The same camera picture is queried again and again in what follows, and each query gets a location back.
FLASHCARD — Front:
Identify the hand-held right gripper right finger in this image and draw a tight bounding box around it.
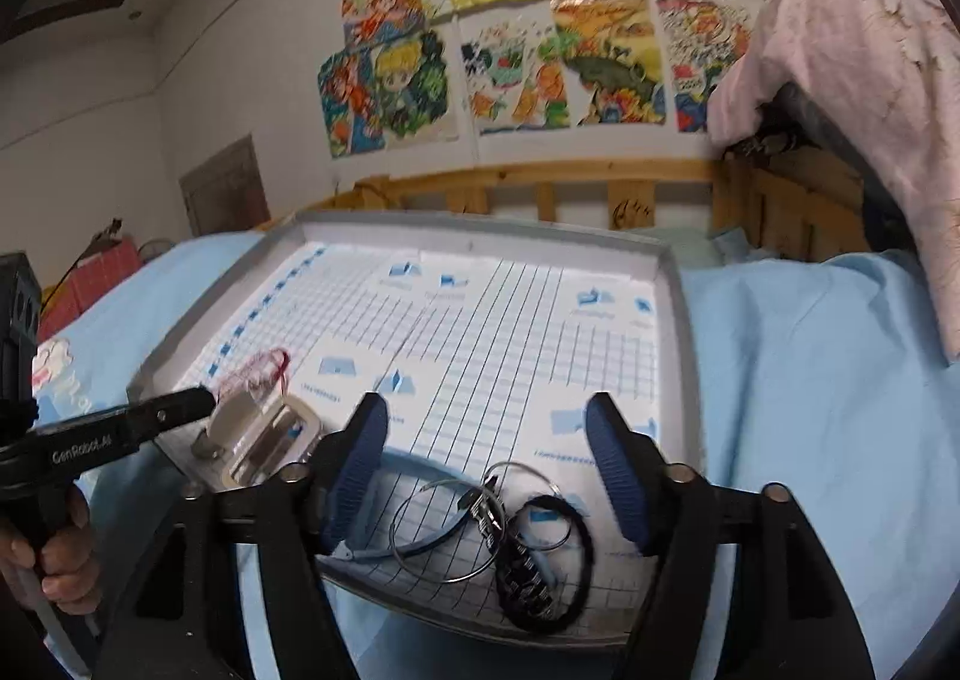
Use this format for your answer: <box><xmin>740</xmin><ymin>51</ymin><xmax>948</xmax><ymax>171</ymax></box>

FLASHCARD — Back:
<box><xmin>585</xmin><ymin>391</ymin><xmax>878</xmax><ymax>680</ymax></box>

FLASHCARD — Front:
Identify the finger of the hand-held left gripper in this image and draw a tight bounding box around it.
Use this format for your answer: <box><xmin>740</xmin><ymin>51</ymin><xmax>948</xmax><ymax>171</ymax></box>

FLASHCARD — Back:
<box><xmin>139</xmin><ymin>386</ymin><xmax>217</xmax><ymax>440</ymax></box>

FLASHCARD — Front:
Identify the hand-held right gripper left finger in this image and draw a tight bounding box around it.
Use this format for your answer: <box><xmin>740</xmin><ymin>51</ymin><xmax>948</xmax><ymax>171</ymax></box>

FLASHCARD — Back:
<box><xmin>90</xmin><ymin>391</ymin><xmax>391</xmax><ymax>680</ymax></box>

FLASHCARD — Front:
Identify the beige claw clip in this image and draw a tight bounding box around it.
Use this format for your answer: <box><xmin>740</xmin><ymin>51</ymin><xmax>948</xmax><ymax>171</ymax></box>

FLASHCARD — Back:
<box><xmin>206</xmin><ymin>391</ymin><xmax>325</xmax><ymax>490</ymax></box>

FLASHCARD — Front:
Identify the dark beaded hair tie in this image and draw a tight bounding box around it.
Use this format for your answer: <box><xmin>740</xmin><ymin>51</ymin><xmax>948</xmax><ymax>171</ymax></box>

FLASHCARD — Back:
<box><xmin>457</xmin><ymin>489</ymin><xmax>560</xmax><ymax>610</ymax></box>

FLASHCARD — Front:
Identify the black hair tie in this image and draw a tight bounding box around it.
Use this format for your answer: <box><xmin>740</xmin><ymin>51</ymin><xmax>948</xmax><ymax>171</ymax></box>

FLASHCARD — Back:
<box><xmin>499</xmin><ymin>494</ymin><xmax>597</xmax><ymax>632</ymax></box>

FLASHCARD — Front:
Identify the grey tray with grid lining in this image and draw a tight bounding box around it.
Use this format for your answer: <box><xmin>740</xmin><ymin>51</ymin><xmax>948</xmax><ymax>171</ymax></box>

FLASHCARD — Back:
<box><xmin>127</xmin><ymin>211</ymin><xmax>706</xmax><ymax>651</ymax></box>

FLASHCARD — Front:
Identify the person's left hand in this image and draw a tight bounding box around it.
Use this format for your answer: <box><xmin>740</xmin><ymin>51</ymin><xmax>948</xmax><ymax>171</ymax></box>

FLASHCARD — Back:
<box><xmin>0</xmin><ymin>485</ymin><xmax>102</xmax><ymax>617</ymax></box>

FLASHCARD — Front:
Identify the red box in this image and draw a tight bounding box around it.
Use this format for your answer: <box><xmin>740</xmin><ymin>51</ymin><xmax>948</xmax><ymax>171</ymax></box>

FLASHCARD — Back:
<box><xmin>37</xmin><ymin>237</ymin><xmax>143</xmax><ymax>344</ymax></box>

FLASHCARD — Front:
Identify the blue printed blanket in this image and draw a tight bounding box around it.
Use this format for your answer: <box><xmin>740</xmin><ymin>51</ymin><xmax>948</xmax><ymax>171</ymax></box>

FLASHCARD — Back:
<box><xmin>30</xmin><ymin>230</ymin><xmax>960</xmax><ymax>680</ymax></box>

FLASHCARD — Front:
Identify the brown door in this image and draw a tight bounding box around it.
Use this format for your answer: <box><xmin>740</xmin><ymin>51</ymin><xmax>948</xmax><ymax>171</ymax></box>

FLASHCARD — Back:
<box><xmin>178</xmin><ymin>134</ymin><xmax>271</xmax><ymax>237</ymax></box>

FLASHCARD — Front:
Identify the dark grey cloth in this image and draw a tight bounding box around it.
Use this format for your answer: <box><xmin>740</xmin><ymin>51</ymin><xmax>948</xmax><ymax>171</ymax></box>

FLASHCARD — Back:
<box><xmin>739</xmin><ymin>80</ymin><xmax>923</xmax><ymax>254</ymax></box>

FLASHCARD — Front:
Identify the pink floral cloth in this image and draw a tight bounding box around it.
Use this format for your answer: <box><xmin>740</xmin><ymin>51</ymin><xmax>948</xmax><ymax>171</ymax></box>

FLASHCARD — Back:
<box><xmin>706</xmin><ymin>0</ymin><xmax>960</xmax><ymax>362</ymax></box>

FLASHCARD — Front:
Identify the wooden bed frame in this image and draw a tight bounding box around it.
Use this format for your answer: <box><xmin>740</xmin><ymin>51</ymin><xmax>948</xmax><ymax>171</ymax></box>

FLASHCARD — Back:
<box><xmin>259</xmin><ymin>159</ymin><xmax>878</xmax><ymax>257</ymax></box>

